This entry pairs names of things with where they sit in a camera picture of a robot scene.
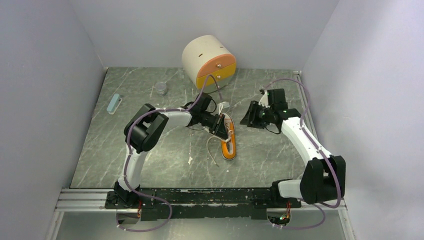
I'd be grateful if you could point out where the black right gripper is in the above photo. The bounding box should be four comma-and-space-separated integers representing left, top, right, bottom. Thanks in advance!
239, 100, 273, 129

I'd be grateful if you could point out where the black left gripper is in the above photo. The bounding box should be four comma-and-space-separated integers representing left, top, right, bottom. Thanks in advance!
200, 110, 230, 143

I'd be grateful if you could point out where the white shoelace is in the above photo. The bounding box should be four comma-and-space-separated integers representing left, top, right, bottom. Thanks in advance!
205, 114, 235, 168

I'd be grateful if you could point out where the orange canvas sneaker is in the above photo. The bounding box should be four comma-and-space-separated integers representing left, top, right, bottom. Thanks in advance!
220, 113, 237, 161

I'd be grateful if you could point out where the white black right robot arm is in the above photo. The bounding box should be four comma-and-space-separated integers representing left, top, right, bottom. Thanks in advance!
240, 88, 346, 208

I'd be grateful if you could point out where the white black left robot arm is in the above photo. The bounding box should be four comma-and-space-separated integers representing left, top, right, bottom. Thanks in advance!
113, 93, 234, 208

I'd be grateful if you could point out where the small clear round jar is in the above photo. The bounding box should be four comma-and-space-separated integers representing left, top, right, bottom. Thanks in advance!
154, 81, 168, 96

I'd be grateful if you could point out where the round cream drawer cabinet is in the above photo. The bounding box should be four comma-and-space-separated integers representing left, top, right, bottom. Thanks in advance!
181, 35, 237, 94

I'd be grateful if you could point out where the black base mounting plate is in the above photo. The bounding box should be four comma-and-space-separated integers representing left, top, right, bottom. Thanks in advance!
104, 186, 302, 221

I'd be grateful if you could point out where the light blue eraser block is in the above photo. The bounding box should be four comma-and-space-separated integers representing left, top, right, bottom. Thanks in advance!
106, 93, 123, 115

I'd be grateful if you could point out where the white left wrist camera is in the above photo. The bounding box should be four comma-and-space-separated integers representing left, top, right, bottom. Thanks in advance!
217, 101, 230, 115

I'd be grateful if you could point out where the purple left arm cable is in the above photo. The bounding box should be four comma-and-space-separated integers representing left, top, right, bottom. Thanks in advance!
115, 74, 173, 233

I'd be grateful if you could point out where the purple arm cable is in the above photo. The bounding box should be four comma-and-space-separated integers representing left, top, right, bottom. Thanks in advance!
115, 74, 173, 233
259, 78, 343, 230

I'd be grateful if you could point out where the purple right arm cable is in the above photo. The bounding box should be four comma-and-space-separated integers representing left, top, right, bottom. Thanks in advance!
259, 78, 343, 230

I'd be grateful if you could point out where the aluminium rail frame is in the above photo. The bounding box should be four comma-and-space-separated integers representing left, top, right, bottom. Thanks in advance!
55, 85, 346, 232

